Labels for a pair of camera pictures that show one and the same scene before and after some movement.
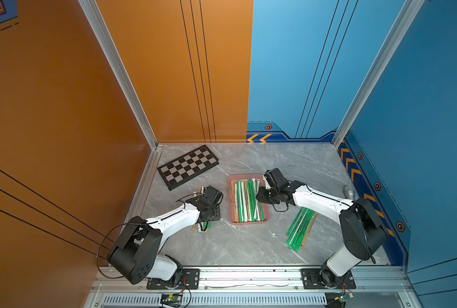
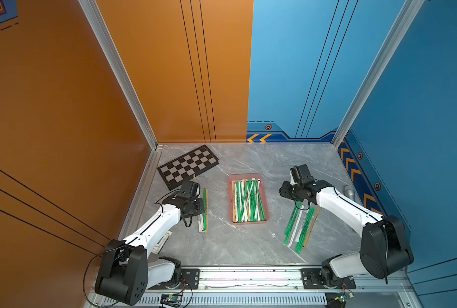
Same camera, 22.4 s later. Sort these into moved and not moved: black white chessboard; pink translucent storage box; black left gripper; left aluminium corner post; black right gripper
Moved: black right gripper; black left gripper
Not moved: black white chessboard; left aluminium corner post; pink translucent storage box
